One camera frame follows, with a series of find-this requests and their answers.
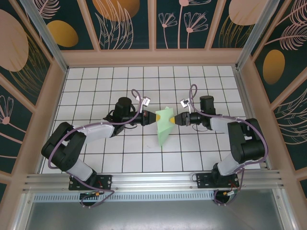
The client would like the light green paper sheet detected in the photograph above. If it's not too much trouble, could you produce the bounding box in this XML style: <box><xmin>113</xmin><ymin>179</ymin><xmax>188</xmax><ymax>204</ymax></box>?
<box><xmin>155</xmin><ymin>107</ymin><xmax>176</xmax><ymax>147</ymax></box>

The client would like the grey metal panel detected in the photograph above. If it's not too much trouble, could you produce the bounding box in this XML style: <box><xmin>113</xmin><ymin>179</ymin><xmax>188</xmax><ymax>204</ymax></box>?
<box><xmin>14</xmin><ymin>191</ymin><xmax>296</xmax><ymax>230</ymax></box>

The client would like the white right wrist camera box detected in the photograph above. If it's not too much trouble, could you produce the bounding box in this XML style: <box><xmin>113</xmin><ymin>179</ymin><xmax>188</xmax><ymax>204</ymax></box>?
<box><xmin>180</xmin><ymin>98</ymin><xmax>193</xmax><ymax>109</ymax></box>

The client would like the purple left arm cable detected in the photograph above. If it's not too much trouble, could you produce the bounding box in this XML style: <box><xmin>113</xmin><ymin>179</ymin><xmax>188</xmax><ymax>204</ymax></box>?
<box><xmin>47</xmin><ymin>89</ymin><xmax>147</xmax><ymax>209</ymax></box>

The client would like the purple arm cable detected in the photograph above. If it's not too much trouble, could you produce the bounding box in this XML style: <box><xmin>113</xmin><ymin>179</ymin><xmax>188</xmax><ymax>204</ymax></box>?
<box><xmin>189</xmin><ymin>84</ymin><xmax>269</xmax><ymax>207</ymax></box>
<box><xmin>47</xmin><ymin>89</ymin><xmax>147</xmax><ymax>209</ymax></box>

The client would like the aluminium side rail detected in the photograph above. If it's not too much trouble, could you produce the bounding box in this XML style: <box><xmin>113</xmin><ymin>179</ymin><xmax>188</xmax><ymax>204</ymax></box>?
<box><xmin>234</xmin><ymin>67</ymin><xmax>272</xmax><ymax>171</ymax></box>

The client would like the long aluminium mounting rail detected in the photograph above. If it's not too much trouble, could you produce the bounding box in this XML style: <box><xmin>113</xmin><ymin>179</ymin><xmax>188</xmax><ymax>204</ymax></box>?
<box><xmin>23</xmin><ymin>169</ymin><xmax>287</xmax><ymax>192</ymax></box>

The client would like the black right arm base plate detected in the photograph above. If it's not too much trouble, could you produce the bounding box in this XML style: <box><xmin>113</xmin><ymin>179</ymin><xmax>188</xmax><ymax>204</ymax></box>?
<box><xmin>196</xmin><ymin>172</ymin><xmax>240</xmax><ymax>189</ymax></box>

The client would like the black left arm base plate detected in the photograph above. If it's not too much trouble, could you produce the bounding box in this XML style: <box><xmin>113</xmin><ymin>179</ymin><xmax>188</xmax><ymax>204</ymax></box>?
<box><xmin>68</xmin><ymin>174</ymin><xmax>113</xmax><ymax>191</ymax></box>

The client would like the slotted grey cable duct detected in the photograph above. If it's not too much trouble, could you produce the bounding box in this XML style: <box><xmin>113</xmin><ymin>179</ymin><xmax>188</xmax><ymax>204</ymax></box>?
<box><xmin>33</xmin><ymin>190</ymin><xmax>218</xmax><ymax>202</ymax></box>

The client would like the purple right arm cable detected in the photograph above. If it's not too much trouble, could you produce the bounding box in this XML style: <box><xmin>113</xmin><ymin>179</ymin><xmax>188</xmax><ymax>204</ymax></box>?
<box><xmin>189</xmin><ymin>84</ymin><xmax>269</xmax><ymax>207</ymax></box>

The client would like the aluminium corner post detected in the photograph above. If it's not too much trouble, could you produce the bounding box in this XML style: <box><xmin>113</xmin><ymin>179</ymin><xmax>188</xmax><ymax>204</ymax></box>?
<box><xmin>19</xmin><ymin>0</ymin><xmax>70</xmax><ymax>73</ymax></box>
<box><xmin>236</xmin><ymin>0</ymin><xmax>280</xmax><ymax>70</ymax></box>

